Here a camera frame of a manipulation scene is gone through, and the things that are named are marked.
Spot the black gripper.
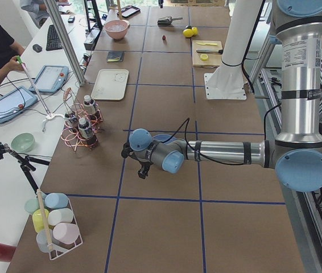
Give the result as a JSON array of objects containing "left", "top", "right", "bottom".
[{"left": 121, "top": 142, "right": 153, "bottom": 179}]

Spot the blue plate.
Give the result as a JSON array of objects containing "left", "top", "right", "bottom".
[{"left": 152, "top": 134, "right": 176, "bottom": 144}]

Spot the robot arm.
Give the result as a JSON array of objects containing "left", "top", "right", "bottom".
[{"left": 121, "top": 1, "right": 322, "bottom": 192}]

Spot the bottle with white cap lower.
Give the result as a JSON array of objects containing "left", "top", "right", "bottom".
[{"left": 78, "top": 118, "right": 98, "bottom": 147}]

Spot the bottle with white cap left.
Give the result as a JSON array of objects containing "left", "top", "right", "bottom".
[{"left": 84, "top": 95, "right": 97, "bottom": 120}]

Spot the cream bear tray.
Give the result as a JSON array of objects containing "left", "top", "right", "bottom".
[{"left": 90, "top": 69, "right": 129, "bottom": 101}]

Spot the blue cup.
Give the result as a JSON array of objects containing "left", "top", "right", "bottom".
[{"left": 45, "top": 193, "right": 68, "bottom": 209}]

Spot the pink cup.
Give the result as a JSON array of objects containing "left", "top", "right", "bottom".
[{"left": 52, "top": 223, "right": 80, "bottom": 245}]

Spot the white cup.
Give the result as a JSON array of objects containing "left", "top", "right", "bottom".
[{"left": 48, "top": 208, "right": 73, "bottom": 226}]

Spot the yellow cup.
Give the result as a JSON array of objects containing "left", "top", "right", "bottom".
[{"left": 32, "top": 209, "right": 44, "bottom": 233}]

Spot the black tripod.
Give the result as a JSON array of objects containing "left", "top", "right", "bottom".
[{"left": 0, "top": 143, "right": 51, "bottom": 197}]

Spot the grey yellow folded cloth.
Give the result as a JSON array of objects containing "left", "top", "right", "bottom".
[{"left": 106, "top": 51, "right": 125, "bottom": 63}]

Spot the mint green bowl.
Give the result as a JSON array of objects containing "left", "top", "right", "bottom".
[{"left": 11, "top": 133, "right": 35, "bottom": 153}]

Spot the wooden cutting board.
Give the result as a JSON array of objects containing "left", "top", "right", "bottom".
[{"left": 192, "top": 40, "right": 223, "bottom": 68}]

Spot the blue teach pendant far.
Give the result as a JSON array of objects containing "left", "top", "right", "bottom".
[{"left": 34, "top": 65, "right": 69, "bottom": 93}]

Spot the blue teach pendant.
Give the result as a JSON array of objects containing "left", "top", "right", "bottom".
[
  {"left": 0, "top": 86, "right": 38, "bottom": 124},
  {"left": 34, "top": 65, "right": 69, "bottom": 93}
]

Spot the steel cylinder with black cap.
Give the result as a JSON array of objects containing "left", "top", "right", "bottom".
[{"left": 196, "top": 49, "right": 224, "bottom": 55}]

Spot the pink bowl with ice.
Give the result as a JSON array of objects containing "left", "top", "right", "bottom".
[{"left": 104, "top": 19, "right": 130, "bottom": 40}]

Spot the yellow plastic knife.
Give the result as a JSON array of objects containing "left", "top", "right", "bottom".
[{"left": 196, "top": 42, "right": 218, "bottom": 46}]

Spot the yellow lemon round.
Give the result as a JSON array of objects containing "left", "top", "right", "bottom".
[{"left": 183, "top": 28, "right": 194, "bottom": 38}]

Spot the blue teach pendant near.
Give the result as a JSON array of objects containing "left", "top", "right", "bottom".
[{"left": 0, "top": 86, "right": 38, "bottom": 124}]

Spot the yellow lemon oblong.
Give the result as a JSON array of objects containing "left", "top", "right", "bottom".
[{"left": 192, "top": 27, "right": 198, "bottom": 36}]

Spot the steel scoop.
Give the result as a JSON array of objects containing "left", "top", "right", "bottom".
[{"left": 157, "top": 16, "right": 183, "bottom": 26}]

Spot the black keyboard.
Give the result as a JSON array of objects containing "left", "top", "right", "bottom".
[{"left": 46, "top": 24, "right": 63, "bottom": 51}]

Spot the black computer mouse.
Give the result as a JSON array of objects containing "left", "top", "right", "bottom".
[{"left": 32, "top": 44, "right": 42, "bottom": 53}]

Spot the copper wire bottle rack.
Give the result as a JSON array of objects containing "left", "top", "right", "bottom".
[{"left": 61, "top": 88, "right": 104, "bottom": 151}]

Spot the white wire cup rack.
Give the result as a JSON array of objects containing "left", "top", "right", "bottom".
[{"left": 32, "top": 189, "right": 83, "bottom": 260}]

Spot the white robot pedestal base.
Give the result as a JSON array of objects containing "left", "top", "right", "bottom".
[{"left": 205, "top": 0, "right": 265, "bottom": 100}]

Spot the aluminium frame post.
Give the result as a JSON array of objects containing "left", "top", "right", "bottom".
[{"left": 44, "top": 0, "right": 86, "bottom": 86}]

